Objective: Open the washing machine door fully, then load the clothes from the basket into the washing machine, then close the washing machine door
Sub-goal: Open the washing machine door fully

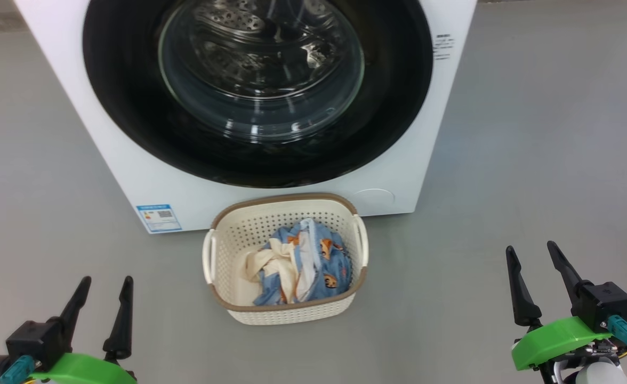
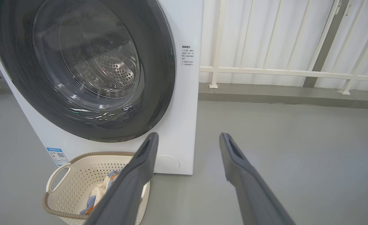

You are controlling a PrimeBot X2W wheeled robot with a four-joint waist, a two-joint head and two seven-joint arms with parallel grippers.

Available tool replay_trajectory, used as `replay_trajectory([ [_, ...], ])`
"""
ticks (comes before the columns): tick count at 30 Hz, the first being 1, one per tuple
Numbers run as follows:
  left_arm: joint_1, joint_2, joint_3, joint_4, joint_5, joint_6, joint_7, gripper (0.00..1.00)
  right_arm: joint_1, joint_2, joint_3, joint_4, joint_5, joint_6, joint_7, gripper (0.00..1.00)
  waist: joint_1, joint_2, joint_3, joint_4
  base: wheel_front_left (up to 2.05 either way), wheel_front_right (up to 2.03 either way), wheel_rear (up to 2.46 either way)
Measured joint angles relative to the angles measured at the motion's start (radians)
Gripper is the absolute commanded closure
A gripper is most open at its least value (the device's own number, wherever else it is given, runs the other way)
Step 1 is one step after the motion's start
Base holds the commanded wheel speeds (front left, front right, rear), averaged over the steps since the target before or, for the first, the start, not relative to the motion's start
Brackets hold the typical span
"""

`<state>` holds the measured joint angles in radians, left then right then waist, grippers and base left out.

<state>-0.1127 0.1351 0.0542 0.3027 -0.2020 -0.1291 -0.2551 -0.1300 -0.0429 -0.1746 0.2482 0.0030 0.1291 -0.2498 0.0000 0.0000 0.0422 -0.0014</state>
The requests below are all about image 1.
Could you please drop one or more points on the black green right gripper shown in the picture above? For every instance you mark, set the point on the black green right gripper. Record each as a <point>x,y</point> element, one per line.
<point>601,301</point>

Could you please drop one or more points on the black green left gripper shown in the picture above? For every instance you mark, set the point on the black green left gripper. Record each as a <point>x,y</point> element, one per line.
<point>36,338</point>

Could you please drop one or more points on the cream white garment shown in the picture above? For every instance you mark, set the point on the cream white garment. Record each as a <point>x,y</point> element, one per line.
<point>271,266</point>

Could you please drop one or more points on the blue bear-print garment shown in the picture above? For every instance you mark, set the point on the blue bear-print garment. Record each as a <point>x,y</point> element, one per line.
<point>329,266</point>

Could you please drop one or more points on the black round glass washer door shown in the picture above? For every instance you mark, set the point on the black round glass washer door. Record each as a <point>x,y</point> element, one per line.
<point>127,106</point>

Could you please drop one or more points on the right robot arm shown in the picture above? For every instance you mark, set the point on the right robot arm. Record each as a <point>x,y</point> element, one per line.
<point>599,373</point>

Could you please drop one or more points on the white front-load washing machine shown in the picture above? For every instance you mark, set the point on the white front-load washing machine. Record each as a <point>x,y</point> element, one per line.
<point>132,181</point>

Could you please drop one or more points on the cream perforated laundry basket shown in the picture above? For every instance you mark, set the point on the cream perforated laundry basket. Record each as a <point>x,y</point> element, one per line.
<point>228,234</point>

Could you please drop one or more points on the blue energy label sticker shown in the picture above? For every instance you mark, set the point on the blue energy label sticker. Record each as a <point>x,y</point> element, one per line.
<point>159,217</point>

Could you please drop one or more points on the round white filter cover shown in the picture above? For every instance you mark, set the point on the round white filter cover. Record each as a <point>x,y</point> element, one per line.
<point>375,198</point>

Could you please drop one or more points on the small printed text label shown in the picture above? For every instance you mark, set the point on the small printed text label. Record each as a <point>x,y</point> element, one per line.
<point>443,47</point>

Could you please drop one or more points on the perforated steel washer drum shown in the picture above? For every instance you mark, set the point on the perforated steel washer drum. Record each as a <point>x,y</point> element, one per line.
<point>249,37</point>

